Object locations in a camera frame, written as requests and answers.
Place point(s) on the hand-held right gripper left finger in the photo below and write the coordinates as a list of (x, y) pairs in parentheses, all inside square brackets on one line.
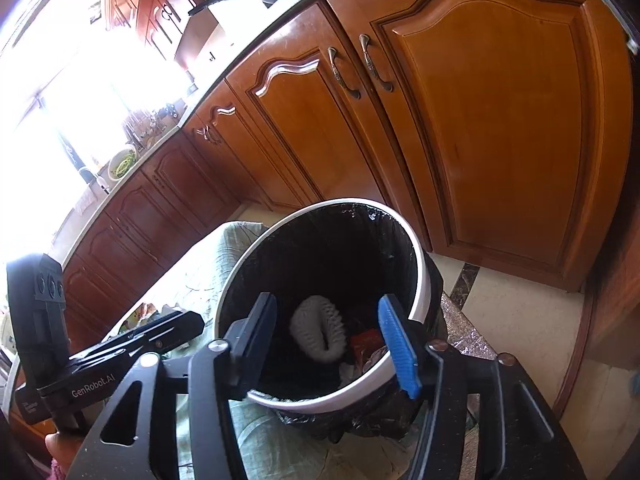
[(261, 327)]

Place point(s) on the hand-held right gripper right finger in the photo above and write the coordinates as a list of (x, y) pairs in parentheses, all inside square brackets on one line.
[(397, 345)]

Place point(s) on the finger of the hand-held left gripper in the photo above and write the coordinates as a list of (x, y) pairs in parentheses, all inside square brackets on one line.
[(170, 324), (107, 352)]

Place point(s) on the red milk carton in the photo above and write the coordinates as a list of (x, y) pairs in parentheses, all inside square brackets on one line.
[(150, 307)]

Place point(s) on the green yellow spouted pouch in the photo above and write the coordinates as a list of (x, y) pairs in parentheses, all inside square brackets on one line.
[(131, 319)]

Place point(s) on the white trash bin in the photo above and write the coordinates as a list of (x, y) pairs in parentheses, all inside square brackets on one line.
[(417, 290)]

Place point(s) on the person's left hand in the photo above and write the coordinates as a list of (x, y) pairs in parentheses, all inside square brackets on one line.
[(52, 447)]

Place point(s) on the red snack wrapper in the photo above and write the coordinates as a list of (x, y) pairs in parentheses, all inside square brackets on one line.
[(366, 342)]

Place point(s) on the crumpled white paper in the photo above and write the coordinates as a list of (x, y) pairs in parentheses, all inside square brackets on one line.
[(357, 371)]

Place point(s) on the white foam fruit net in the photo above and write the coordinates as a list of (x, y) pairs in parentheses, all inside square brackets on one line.
[(320, 327)]

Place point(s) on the wooden cabinet door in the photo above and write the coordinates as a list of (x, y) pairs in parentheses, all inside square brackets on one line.
[(227, 170), (110, 275), (265, 160), (190, 195), (150, 230), (500, 135), (320, 135)]

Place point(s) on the floral tablecloth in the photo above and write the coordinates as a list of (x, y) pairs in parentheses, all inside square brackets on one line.
[(280, 440)]

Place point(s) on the bowl of green vegetables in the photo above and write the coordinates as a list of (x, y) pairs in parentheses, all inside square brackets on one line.
[(122, 162)]

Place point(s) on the kitchen utensil rack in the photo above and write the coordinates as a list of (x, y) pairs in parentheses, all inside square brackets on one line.
[(140, 127)]

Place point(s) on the bright window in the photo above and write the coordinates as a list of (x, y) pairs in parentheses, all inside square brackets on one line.
[(75, 85)]

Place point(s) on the brown range hood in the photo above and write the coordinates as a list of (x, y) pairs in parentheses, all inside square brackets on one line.
[(200, 45)]

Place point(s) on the wooden kitchen cabinets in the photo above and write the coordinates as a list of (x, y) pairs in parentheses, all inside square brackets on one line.
[(300, 0)]

